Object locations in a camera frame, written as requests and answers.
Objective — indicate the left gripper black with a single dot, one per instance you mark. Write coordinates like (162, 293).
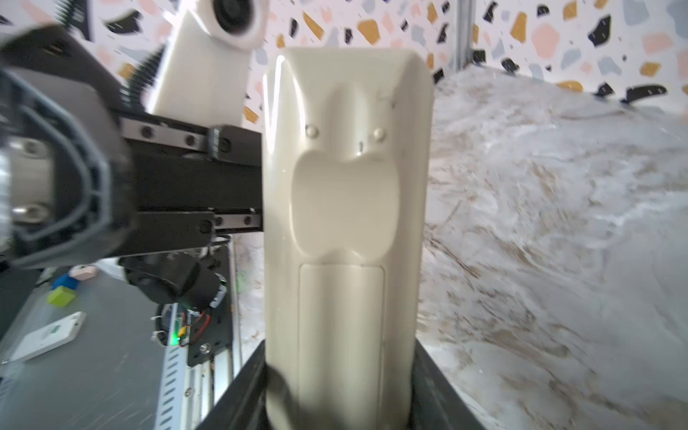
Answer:
(69, 198)

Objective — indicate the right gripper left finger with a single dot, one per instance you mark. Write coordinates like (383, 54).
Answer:
(242, 406)

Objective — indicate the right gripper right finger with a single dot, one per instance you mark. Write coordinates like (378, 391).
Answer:
(435, 405)

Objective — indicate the white remote control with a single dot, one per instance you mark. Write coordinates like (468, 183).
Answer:
(346, 147)

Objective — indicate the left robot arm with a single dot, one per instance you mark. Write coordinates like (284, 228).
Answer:
(165, 278)

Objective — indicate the aluminium mounting rail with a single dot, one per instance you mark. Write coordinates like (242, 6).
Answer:
(203, 353)

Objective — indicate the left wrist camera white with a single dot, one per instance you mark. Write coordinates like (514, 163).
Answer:
(205, 65)

